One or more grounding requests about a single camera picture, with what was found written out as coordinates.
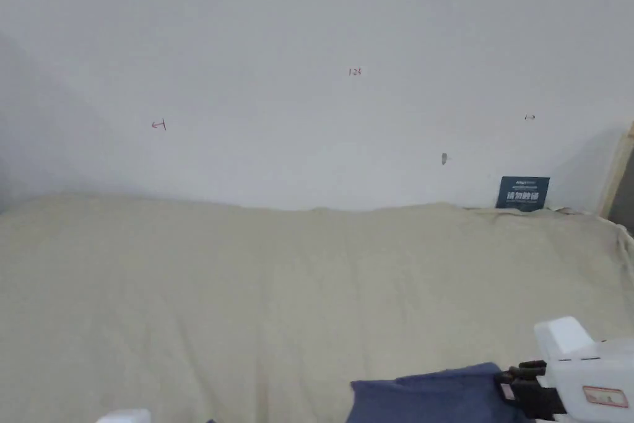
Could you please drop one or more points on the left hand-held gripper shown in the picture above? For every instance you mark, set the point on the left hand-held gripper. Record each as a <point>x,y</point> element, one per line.
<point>125,416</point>

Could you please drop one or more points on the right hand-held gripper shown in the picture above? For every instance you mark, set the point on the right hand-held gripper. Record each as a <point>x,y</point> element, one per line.
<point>589,383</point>

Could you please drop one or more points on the dark blue garment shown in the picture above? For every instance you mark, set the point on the dark blue garment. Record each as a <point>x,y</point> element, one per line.
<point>426,400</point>

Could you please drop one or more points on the bed with beige sheet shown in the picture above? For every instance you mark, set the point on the bed with beige sheet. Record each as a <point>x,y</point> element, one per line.
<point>208,294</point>

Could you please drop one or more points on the dark blue printed card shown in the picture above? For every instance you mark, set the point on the dark blue printed card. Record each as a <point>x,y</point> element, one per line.
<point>523,192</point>

